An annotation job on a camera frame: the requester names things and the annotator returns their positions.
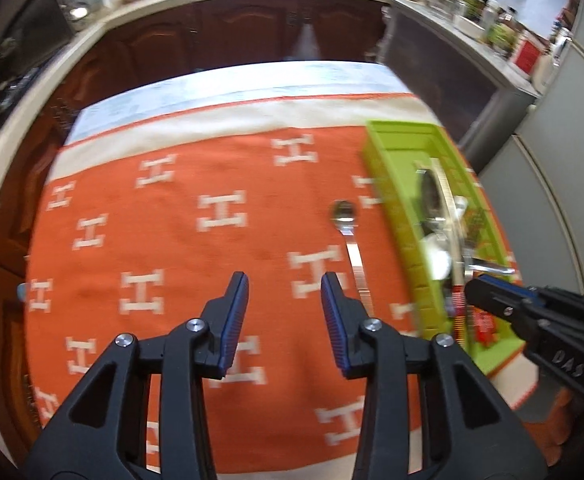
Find white ceramic spoon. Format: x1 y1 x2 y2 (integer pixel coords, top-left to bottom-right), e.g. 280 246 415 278
419 232 454 287

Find small metal spoon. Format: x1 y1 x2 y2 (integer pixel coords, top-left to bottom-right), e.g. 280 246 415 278
329 200 378 318

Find dark wooden kitchen cabinets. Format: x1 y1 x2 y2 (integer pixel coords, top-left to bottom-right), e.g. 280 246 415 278
0 0 389 451

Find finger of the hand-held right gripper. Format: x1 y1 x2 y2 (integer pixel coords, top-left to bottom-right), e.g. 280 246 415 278
477 272 548 306
464 277 538 333

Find black gas stove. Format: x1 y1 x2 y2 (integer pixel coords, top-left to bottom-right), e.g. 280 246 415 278
0 57 50 113

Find green plastic utensil tray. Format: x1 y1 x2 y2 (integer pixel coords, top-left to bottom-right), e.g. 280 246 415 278
362 120 528 366

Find white chopstick red patterned end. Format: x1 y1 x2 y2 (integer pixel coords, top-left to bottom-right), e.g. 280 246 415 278
431 157 465 348
437 157 469 346

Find grey refrigerator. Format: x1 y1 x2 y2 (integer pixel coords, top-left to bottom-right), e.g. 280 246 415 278
477 0 584 303

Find orange printed blanket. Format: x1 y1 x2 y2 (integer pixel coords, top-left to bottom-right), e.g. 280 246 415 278
24 92 538 480

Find green label bottle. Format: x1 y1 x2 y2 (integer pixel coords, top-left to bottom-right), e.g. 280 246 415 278
487 20 516 54

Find red box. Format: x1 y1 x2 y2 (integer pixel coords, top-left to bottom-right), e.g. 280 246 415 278
512 35 544 74

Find white plastic bag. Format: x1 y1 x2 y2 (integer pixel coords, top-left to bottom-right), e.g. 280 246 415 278
292 22 324 64

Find person's right hand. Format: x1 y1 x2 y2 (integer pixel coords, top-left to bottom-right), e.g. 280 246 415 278
532 395 573 466

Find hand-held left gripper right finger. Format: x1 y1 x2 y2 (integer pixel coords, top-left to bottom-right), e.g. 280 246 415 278
320 272 548 480

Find white bowl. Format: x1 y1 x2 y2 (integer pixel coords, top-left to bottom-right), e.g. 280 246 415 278
454 12 485 42

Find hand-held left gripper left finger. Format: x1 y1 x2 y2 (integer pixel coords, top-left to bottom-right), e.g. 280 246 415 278
19 271 250 480

